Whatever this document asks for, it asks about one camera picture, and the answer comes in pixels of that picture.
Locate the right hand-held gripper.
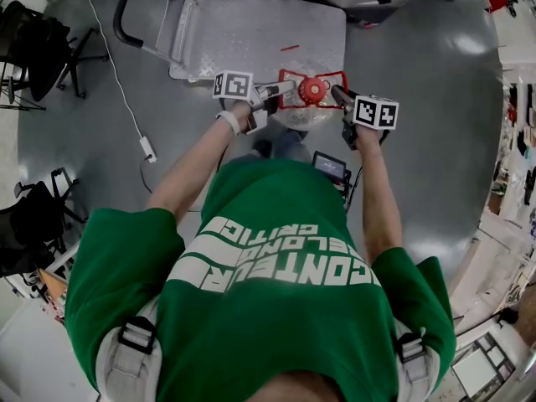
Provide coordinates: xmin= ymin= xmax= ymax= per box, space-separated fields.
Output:
xmin=330 ymin=85 xmax=399 ymax=151

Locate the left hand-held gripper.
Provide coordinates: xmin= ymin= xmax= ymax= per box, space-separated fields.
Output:
xmin=212 ymin=70 xmax=299 ymax=136

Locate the clear water jug red cap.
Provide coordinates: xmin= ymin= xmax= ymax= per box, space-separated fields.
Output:
xmin=270 ymin=59 xmax=348 ymax=132

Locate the grey platform trolley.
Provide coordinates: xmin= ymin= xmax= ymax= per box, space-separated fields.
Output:
xmin=112 ymin=0 xmax=348 ymax=84

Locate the person's right forearm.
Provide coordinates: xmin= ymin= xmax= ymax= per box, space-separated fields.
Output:
xmin=355 ymin=130 xmax=404 ymax=267

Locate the person's left forearm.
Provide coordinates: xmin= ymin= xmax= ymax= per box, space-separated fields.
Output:
xmin=146 ymin=115 xmax=242 ymax=225

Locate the person's left hand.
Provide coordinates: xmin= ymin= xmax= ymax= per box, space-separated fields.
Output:
xmin=228 ymin=100 xmax=253 ymax=119

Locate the person's right leg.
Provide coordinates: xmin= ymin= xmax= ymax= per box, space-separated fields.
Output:
xmin=271 ymin=128 xmax=311 ymax=162

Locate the white wristband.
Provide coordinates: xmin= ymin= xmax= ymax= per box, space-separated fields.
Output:
xmin=215 ymin=110 xmax=243 ymax=137

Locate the small black monitor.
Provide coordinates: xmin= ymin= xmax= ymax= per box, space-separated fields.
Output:
xmin=312 ymin=151 xmax=348 ymax=179

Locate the white power strip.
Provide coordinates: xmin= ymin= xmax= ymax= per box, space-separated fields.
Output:
xmin=139 ymin=136 xmax=158 ymax=163

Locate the white shelf of assorted goods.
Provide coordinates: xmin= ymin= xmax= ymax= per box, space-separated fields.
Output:
xmin=489 ymin=69 xmax=536 ymax=242

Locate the person's green printed shirt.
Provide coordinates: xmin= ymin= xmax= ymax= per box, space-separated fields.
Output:
xmin=64 ymin=157 xmax=456 ymax=402

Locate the black office chair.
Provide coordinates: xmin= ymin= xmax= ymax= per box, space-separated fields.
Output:
xmin=0 ymin=167 xmax=87 ymax=278
xmin=0 ymin=0 xmax=111 ymax=111

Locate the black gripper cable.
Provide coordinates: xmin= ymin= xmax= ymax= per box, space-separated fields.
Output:
xmin=343 ymin=165 xmax=365 ymax=213

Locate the black power cable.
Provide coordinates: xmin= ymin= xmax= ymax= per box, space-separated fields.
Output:
xmin=139 ymin=159 xmax=154 ymax=194

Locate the white power cable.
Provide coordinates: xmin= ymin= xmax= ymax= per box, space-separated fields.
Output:
xmin=79 ymin=0 xmax=146 ymax=142

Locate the grey right shoulder strap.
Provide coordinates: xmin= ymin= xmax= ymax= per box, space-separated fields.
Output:
xmin=393 ymin=320 xmax=441 ymax=402

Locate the grey shoulder strap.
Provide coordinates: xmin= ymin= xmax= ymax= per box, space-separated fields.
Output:
xmin=393 ymin=320 xmax=441 ymax=402
xmin=95 ymin=299 xmax=164 ymax=402

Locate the grey left shoulder strap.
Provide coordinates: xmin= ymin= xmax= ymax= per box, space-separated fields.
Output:
xmin=95 ymin=299 xmax=164 ymax=402

